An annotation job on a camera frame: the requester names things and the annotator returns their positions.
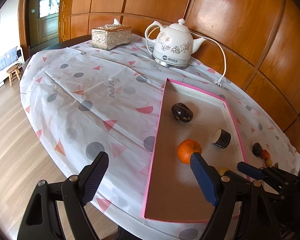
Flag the dark mangosteen in tray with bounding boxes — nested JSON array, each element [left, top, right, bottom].
[[171, 102, 193, 122]]

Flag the white ceramic kettle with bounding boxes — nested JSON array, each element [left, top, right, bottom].
[[145, 18, 206, 69]]

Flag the pink tray box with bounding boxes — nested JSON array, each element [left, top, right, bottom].
[[141, 79, 245, 223]]

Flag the small red fruit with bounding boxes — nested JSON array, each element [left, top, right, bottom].
[[261, 149, 270, 160]]

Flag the orange in tray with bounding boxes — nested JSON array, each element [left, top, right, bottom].
[[177, 139, 202, 165]]

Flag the wooden stool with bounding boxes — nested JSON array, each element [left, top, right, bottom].
[[6, 63, 21, 87]]

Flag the wooden door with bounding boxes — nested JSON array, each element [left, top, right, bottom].
[[18, 0, 61, 59]]

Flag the cut dark cylinder fruit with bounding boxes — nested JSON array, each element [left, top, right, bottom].
[[212, 128, 231, 149]]

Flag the white patterned tablecloth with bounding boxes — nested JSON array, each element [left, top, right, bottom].
[[20, 35, 300, 239]]

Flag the blue plaid sofa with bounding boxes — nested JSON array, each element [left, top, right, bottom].
[[0, 46, 24, 87]]

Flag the yellow-green round fruit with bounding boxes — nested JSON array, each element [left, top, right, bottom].
[[218, 167, 230, 176]]

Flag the dark purple fruit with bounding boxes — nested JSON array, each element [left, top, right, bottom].
[[252, 142, 263, 158]]

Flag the white kettle power cord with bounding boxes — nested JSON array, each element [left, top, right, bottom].
[[146, 26, 228, 87]]

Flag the tan brown fruit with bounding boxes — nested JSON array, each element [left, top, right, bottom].
[[265, 158, 273, 167]]

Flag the ornate tissue box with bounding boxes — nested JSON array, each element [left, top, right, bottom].
[[91, 18, 132, 50]]

